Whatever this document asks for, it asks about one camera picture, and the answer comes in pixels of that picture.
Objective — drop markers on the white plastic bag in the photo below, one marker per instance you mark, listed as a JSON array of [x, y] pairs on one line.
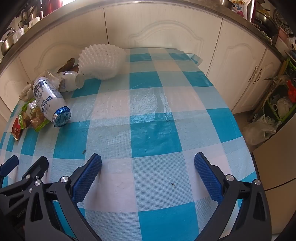
[[284, 106]]

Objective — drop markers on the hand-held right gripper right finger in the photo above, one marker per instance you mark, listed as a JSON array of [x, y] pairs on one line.
[[208, 178]]

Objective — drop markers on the grey kitchen countertop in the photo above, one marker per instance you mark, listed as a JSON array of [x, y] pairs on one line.
[[143, 1]]

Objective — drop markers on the steel cooking pot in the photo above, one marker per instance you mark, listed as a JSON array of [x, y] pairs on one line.
[[225, 2]]

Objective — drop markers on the small white milk bottle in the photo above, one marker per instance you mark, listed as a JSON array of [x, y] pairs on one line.
[[69, 81]]

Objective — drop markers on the black wok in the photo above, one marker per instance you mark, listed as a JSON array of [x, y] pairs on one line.
[[266, 20]]

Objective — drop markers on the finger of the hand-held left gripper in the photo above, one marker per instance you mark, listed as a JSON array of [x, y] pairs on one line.
[[35, 168], [10, 163]]

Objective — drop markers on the white cup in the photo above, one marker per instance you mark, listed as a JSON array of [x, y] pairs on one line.
[[18, 34], [34, 23]]

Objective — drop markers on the white plastic packet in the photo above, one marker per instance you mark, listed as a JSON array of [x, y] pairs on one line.
[[52, 77]]

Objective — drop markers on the large brown fruit peel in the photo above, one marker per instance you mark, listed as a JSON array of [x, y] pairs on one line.
[[66, 64]]

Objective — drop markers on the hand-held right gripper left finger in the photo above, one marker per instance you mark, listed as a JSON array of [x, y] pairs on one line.
[[86, 178]]

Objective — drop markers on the white tissue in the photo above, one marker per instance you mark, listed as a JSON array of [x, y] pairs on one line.
[[25, 91]]

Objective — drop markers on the green snack wrapper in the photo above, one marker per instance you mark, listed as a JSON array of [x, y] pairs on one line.
[[24, 120], [37, 118]]

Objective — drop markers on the white cabinet door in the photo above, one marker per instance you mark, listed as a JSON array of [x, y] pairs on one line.
[[9, 76], [161, 27], [269, 69], [57, 34], [231, 58]]

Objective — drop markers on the red snack wrapper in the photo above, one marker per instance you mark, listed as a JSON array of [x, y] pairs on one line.
[[16, 129]]

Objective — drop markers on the red thermos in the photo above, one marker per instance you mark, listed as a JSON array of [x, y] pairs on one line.
[[53, 4]]

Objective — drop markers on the white foam fruit net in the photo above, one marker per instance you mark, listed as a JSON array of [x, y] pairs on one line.
[[101, 60]]

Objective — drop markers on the clear plastic bag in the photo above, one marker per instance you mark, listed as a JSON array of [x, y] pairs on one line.
[[259, 132]]

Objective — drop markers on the beige appliance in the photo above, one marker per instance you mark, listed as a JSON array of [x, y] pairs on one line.
[[277, 162]]

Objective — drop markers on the small brown fruit peel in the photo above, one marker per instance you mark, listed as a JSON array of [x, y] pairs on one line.
[[75, 68]]

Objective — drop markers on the green plastic crate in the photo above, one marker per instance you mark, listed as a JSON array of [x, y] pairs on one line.
[[285, 66]]

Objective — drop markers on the large blue white milk bottle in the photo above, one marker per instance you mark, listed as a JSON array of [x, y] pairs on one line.
[[46, 97]]

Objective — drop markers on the blue white checked tablecloth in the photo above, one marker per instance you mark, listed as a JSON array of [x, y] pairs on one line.
[[152, 139]]

